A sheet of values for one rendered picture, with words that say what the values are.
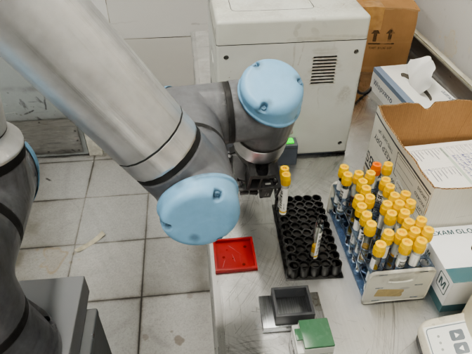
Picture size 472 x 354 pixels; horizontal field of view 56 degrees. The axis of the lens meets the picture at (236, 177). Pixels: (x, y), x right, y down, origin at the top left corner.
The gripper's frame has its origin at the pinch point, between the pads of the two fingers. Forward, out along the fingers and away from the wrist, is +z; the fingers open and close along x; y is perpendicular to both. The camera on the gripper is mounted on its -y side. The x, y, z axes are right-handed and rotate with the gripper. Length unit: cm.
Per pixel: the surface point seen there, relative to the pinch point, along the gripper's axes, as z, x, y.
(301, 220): -2.4, 8.5, 9.6
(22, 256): 114, -84, -13
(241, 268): -5.7, -3.0, 17.6
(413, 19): 14, 49, -46
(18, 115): 125, -96, -86
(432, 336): -16.5, 20.4, 30.2
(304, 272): -7.6, 6.6, 19.4
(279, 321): -12.6, 1.1, 26.4
